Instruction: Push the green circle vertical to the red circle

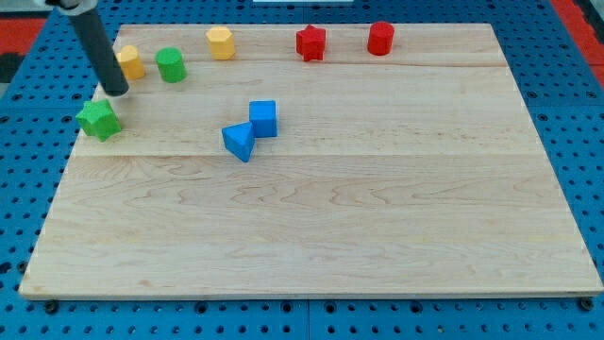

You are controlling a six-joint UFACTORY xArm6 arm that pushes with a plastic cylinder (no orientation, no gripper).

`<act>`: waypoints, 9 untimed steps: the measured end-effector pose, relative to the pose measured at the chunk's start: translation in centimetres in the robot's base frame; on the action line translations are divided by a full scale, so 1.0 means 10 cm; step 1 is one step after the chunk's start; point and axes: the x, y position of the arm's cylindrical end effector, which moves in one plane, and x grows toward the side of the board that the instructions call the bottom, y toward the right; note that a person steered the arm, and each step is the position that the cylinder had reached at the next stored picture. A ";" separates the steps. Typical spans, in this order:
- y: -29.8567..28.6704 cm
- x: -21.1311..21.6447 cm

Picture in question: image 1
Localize green cylinder block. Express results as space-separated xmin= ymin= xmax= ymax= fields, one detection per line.
xmin=155 ymin=47 xmax=187 ymax=83

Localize grey robot arm end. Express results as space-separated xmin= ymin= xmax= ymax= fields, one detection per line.
xmin=40 ymin=0 xmax=98 ymax=16

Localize light wooden board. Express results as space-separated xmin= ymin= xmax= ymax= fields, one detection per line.
xmin=20 ymin=24 xmax=603 ymax=300

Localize blue cube block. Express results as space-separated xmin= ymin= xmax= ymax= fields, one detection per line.
xmin=248 ymin=100 xmax=277 ymax=138

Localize blue triangle block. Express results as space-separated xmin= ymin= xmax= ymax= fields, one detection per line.
xmin=222 ymin=122 xmax=255 ymax=162

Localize red star block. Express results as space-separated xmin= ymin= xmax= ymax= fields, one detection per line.
xmin=296 ymin=25 xmax=327 ymax=61

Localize yellow hexagon block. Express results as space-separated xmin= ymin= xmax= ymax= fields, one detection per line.
xmin=206 ymin=26 xmax=236 ymax=60

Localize red cylinder block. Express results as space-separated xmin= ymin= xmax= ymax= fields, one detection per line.
xmin=367 ymin=21 xmax=395 ymax=56

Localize yellow rounded block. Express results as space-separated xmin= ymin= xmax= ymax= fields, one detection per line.
xmin=116 ymin=45 xmax=145 ymax=80

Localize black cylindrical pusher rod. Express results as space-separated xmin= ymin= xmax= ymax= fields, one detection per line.
xmin=69 ymin=8 xmax=129 ymax=96

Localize green star block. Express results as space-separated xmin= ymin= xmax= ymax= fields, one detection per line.
xmin=75 ymin=99 xmax=122 ymax=142

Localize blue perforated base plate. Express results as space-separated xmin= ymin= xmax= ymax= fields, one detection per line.
xmin=1 ymin=0 xmax=603 ymax=339

